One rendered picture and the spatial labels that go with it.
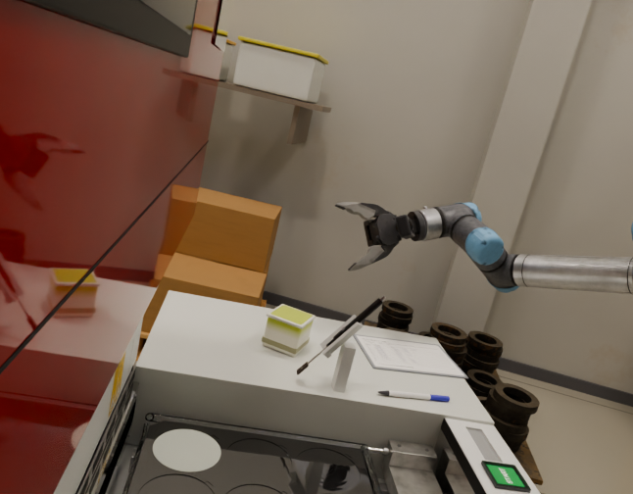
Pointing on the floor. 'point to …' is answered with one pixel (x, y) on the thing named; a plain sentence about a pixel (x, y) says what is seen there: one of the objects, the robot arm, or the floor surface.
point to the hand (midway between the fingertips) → (341, 236)
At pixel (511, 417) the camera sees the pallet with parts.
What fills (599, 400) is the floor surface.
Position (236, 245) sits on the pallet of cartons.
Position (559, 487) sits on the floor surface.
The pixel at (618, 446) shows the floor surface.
